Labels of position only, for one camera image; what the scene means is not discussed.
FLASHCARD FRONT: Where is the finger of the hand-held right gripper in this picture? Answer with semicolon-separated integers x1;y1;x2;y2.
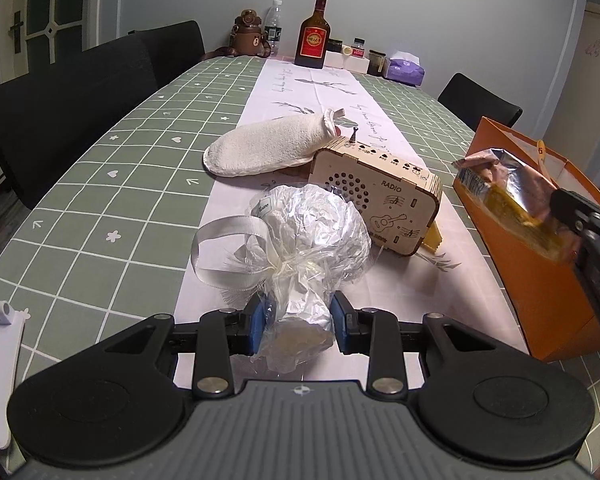
551;187;600;241

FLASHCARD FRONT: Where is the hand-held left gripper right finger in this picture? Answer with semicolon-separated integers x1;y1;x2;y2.
331;294;506;397

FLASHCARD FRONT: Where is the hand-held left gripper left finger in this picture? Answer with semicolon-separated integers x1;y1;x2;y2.
94;296;279;397

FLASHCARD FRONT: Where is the orange foil snack packet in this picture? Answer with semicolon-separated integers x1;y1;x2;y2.
452;147;581;266

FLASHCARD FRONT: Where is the orange cardboard box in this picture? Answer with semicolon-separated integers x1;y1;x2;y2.
452;116;600;363

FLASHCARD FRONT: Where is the silver foil bundle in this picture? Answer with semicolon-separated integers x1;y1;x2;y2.
190;183;373;376

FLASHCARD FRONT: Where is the yellow ridged sponge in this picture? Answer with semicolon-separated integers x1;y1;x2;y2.
419;222;444;252

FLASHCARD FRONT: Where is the white terry mitt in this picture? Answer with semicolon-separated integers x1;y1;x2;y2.
202;107;348;179

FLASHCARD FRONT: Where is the wooden radio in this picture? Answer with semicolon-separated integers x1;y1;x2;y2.
307;127;443;258

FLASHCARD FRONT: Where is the black chair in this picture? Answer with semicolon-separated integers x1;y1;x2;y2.
0;35;159;211
130;20;207;92
437;72;524;129

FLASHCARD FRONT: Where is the green checked tablecloth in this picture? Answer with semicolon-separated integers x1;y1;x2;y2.
0;52;600;480

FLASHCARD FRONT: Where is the purple tissue pack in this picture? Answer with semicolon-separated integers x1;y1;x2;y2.
382;51;425;86

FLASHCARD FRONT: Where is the white printed table runner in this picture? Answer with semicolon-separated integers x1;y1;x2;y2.
170;57;533;396

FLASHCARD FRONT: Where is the white flat stand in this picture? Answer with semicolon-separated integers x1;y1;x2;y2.
0;299;30;450

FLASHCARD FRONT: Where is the brown bear bottle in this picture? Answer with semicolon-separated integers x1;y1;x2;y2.
200;9;271;63

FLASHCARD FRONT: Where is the brown liquor bottle red label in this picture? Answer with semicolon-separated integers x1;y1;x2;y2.
294;0;328;68

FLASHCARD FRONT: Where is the clear plastic water bottle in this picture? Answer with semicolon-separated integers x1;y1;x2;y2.
263;0;284;58

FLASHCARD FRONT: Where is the glass panel door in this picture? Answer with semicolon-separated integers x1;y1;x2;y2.
0;0;125;86

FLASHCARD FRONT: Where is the dark door handle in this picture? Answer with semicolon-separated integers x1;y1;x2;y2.
8;10;25;54

